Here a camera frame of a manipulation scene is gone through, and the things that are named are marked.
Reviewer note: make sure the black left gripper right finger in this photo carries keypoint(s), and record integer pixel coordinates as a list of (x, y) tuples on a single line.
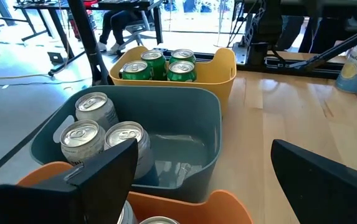
[(321, 193)]

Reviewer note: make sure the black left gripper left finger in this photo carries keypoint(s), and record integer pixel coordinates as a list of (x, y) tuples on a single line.
[(97, 193)]

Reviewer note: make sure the silver cans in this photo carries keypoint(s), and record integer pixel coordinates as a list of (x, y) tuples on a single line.
[(159, 221)]

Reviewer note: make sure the orange plastic bin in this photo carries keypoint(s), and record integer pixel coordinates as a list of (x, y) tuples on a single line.
[(197, 208)]

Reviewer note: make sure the teal plastic bin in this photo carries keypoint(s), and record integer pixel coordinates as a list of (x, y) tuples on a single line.
[(172, 105)]

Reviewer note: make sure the green Sprite can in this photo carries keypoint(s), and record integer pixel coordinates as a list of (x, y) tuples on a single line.
[(136, 70), (182, 55), (154, 59), (181, 71)]

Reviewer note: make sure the yellow plastic bin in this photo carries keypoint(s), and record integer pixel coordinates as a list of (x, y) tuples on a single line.
[(215, 77)]

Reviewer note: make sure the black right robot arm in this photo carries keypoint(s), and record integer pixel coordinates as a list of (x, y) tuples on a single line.
[(268, 25)]

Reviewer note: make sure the black stand leg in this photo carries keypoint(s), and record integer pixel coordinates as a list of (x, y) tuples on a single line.
[(88, 37)]

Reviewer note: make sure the office chair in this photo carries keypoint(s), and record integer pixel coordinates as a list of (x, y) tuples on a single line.
[(137, 29)]

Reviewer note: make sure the person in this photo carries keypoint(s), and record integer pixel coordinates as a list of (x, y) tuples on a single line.
[(116, 25)]

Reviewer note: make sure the black desk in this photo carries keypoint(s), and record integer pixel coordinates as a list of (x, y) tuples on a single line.
[(125, 4)]

